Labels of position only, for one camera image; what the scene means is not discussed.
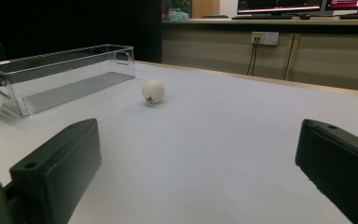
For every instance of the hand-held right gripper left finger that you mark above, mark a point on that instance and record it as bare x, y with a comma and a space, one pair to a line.
56, 174

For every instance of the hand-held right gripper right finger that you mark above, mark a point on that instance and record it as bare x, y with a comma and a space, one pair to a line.
341, 168

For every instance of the clear plastic storage bin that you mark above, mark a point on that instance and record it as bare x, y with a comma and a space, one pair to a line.
62, 90

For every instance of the white ball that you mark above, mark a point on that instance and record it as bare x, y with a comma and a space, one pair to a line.
153, 90

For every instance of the wooden table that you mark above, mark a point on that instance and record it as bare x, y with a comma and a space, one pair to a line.
261, 79

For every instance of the white table cover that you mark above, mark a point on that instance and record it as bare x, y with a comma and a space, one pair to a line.
205, 140

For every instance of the black keyboard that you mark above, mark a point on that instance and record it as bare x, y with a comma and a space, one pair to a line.
261, 16
357, 16

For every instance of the black curtain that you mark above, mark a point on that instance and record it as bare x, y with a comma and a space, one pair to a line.
74, 21

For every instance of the computer monitor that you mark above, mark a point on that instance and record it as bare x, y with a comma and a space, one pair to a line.
351, 3
279, 4

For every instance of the long beige counter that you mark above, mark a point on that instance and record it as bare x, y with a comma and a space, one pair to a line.
261, 22

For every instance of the teal bundle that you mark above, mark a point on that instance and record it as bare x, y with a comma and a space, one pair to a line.
179, 16

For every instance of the white wall power outlet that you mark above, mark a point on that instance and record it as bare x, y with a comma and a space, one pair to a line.
268, 38

